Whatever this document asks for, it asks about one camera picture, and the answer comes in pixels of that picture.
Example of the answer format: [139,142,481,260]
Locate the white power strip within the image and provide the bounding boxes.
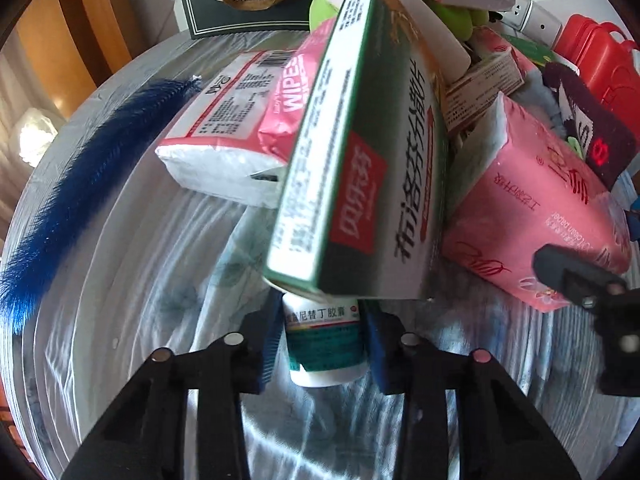
[492,0,564,47]

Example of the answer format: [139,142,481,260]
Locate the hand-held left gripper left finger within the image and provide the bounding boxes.
[60,290,286,480]

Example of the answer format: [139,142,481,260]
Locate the white plastic bag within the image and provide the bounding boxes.
[10,107,62,167]

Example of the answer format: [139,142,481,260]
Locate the pale blue fluffy cloth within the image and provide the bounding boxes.
[520,70,571,137]

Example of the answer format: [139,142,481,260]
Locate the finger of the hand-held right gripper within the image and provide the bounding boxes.
[532,243,640,397]

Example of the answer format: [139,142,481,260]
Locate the white medicine bottle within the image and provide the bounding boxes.
[282,292,371,389]

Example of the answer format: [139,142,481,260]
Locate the wooden frame post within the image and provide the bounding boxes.
[15,0,187,92]

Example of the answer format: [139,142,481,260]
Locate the blue feather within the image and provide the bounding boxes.
[0,76,202,335]

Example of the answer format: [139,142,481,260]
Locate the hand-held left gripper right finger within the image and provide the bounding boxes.
[360,300,583,480]

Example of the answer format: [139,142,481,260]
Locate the large pink tissue pack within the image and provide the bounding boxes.
[442,92,632,314]

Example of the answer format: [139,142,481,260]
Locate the red plastic handbag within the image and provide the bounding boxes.
[552,14,640,127]

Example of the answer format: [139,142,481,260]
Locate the small red white medicine box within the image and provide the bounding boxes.
[442,50,526,134]

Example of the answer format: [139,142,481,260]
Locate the pink white wipes pack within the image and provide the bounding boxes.
[154,50,312,209]

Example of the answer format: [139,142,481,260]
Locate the maroon knitted piece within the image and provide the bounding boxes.
[542,62,637,189]

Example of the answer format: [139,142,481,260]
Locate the lime green plush toy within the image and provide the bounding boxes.
[308,0,492,45]

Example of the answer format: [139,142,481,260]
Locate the green white medicine box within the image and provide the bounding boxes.
[263,0,451,302]

